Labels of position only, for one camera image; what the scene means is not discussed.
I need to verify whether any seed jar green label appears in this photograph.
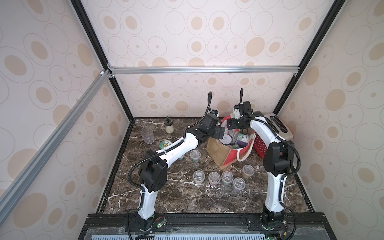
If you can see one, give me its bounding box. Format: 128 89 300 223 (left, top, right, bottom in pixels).
190 150 202 163

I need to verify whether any red burlap canvas bag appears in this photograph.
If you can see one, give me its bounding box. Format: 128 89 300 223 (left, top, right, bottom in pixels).
207 128 256 170

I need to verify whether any horizontal aluminium rail back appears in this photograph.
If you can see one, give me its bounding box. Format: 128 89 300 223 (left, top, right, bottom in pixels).
110 66 300 75

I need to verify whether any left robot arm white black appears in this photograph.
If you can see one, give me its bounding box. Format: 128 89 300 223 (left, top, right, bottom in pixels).
128 92 225 222

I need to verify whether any seed jar yellow label back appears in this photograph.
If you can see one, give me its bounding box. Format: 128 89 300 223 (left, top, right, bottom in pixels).
242 165 255 178

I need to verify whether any seed jar orange label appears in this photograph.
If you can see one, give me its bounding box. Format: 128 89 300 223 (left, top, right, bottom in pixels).
193 170 205 185

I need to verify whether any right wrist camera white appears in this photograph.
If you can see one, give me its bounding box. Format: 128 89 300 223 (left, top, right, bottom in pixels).
233 109 241 120

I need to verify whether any clear plastic cup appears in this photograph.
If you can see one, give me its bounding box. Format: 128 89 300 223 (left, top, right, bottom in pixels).
141 129 155 145

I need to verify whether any glass sugar jar black lid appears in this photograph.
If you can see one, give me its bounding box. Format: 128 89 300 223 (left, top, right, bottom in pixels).
164 116 174 134

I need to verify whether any aluminium rail left wall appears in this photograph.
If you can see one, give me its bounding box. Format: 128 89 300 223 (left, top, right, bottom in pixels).
1 70 111 224

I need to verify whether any seed jar sunflower label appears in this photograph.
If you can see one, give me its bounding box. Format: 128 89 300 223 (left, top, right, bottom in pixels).
160 140 172 150

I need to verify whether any wide jar purple flower label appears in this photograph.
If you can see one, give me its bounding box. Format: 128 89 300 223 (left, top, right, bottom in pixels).
233 131 251 148

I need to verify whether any seed jar red label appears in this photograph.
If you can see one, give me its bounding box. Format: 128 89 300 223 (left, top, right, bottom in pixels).
221 171 234 185

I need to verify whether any red silver toaster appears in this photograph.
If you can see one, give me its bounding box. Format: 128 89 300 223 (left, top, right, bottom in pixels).
250 114 294 159

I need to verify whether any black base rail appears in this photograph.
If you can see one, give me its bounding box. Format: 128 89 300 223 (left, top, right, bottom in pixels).
79 212 336 240

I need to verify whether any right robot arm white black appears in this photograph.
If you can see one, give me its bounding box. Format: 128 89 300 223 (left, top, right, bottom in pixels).
227 88 301 228

